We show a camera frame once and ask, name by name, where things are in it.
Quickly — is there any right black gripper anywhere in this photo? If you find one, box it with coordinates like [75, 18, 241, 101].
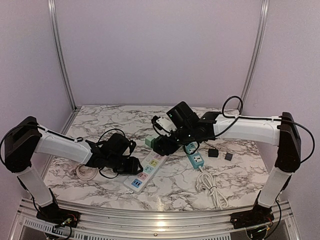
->
[155, 125, 195, 156]

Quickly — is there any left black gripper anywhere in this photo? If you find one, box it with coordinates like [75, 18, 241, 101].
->
[106, 154, 144, 175]

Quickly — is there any dark green cube adapter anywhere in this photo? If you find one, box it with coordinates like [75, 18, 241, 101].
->
[151, 136, 162, 152]

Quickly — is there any white long power strip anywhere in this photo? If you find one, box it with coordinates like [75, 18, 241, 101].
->
[123, 151, 168, 194]

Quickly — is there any teal power strip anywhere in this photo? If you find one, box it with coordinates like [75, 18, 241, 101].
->
[184, 142, 205, 169]

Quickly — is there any black power adapter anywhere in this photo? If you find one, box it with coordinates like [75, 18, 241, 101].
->
[207, 148, 219, 158]

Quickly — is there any small black usb charger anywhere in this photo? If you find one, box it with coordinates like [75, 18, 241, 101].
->
[224, 152, 233, 161]

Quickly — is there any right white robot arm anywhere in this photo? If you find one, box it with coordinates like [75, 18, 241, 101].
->
[151, 109, 313, 224]

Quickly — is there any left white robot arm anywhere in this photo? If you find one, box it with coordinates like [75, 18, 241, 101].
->
[0, 116, 143, 223]

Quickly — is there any light green plug adapter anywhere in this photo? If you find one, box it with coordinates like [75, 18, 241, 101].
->
[145, 135, 157, 149]

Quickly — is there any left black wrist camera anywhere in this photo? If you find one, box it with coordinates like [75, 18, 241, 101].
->
[97, 133, 137, 157]

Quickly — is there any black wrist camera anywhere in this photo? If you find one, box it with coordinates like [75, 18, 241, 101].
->
[151, 101, 200, 134]
[97, 133, 137, 157]

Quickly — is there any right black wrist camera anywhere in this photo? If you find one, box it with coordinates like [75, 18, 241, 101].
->
[151, 101, 200, 134]

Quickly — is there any white teal strip cord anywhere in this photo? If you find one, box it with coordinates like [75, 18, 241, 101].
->
[196, 167, 229, 210]

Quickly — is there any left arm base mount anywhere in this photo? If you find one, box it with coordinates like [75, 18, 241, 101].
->
[36, 199, 80, 228]

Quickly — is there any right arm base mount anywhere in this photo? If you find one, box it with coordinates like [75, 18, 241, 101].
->
[230, 199, 275, 229]

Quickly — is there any aluminium front rail frame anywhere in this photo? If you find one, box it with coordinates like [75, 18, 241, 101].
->
[4, 198, 302, 240]

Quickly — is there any right aluminium post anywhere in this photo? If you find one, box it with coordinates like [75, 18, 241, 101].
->
[241, 0, 270, 109]

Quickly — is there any aluminium post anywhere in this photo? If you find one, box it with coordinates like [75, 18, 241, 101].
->
[241, 0, 270, 109]
[47, 0, 77, 111]

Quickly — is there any left aluminium post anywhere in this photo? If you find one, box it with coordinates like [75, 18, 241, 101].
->
[47, 0, 77, 111]

